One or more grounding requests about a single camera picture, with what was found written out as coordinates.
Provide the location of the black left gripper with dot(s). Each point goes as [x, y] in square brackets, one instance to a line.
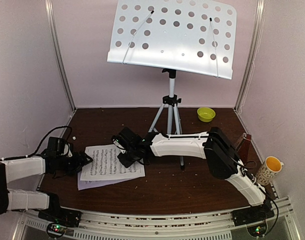
[79, 163]

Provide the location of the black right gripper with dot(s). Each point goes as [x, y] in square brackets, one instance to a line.
[127, 162]

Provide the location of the sheet music page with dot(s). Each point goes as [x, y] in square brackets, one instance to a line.
[106, 165]

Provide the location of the white perforated music stand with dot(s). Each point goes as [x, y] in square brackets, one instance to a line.
[196, 36]

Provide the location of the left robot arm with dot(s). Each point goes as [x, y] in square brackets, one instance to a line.
[20, 167]

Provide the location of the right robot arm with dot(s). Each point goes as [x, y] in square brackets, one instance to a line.
[222, 159]

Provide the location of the lavender bottom paper sheet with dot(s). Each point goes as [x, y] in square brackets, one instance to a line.
[84, 185]

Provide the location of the lime green bowl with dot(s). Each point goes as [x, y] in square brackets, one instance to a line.
[206, 114]

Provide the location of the brown wooden metronome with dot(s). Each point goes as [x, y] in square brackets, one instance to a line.
[242, 146]

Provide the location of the patterned yellow-lined mug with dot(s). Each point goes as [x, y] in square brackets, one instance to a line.
[268, 170]

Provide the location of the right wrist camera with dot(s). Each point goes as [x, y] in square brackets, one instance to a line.
[126, 139]

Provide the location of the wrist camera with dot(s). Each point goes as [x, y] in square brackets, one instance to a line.
[126, 139]
[58, 147]

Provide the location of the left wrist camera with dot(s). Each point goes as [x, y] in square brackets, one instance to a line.
[58, 147]

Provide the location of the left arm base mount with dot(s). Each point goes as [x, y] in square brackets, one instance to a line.
[64, 217]

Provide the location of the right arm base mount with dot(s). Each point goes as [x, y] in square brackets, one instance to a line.
[251, 215]

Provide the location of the aluminium front rail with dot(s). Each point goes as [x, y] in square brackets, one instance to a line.
[213, 225]

